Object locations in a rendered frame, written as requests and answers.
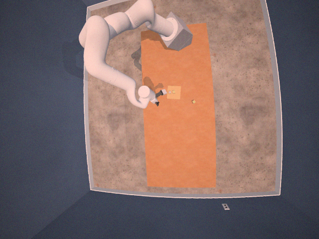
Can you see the light orange flat mat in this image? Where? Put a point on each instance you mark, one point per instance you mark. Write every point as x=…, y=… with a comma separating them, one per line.
x=177, y=90

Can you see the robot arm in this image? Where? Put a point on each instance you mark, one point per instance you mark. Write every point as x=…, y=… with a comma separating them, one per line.
x=97, y=33

